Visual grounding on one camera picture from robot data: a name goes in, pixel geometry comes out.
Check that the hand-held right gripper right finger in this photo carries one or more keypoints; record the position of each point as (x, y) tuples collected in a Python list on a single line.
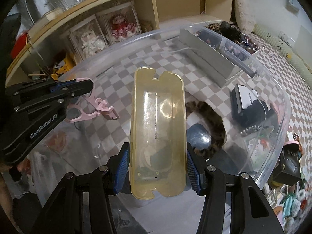
[(192, 168)]

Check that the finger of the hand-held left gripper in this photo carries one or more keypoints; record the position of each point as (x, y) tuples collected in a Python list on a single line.
[(41, 101), (80, 85)]

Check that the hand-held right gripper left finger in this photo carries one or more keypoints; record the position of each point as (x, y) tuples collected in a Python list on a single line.
[(121, 168)]

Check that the clear plastic container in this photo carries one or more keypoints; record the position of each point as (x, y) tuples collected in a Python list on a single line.
[(109, 53)]

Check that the yellow translucent plastic box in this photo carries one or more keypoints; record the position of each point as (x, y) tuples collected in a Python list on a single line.
[(158, 126)]

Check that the person's left forearm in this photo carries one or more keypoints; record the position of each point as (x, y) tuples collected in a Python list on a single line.
[(6, 199)]

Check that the grey blue flat item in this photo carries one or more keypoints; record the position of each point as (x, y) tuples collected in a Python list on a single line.
[(199, 136)]

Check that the doll in white dress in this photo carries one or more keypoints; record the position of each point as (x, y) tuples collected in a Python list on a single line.
[(91, 40)]

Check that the leopard fur hair band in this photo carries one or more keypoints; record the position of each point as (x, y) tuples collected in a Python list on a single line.
[(214, 124)]

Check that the red plastic case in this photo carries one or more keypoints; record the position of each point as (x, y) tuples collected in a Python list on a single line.
[(20, 41)]

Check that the pearl tiara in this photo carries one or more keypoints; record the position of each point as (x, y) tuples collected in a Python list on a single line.
[(251, 129)]

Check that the doll in red dress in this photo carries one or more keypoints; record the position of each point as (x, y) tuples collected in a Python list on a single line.
[(121, 26)]

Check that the black case with white edge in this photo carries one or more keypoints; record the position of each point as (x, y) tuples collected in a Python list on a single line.
[(246, 102)]

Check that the brown plush toy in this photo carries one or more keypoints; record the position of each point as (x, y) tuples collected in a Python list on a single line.
[(146, 25)]

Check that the black cardboard box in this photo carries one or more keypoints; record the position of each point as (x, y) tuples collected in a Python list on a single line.
[(287, 168)]

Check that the white storage box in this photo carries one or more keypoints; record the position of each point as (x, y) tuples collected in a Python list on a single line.
[(219, 68)]

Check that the long wooden shelf unit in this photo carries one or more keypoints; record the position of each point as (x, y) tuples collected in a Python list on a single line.
[(170, 4)]

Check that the pile of hair accessories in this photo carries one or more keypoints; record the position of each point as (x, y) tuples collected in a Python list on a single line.
[(231, 33)]

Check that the long green bolster pillow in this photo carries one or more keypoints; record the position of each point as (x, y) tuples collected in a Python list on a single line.
[(280, 51)]

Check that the fluffy white pillow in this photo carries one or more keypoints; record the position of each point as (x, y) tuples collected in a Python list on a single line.
[(243, 12)]

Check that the white headboard panel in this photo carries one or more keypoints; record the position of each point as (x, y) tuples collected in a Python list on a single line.
[(306, 37)]

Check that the white wall switch plate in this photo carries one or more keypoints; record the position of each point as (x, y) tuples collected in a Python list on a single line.
[(292, 2)]

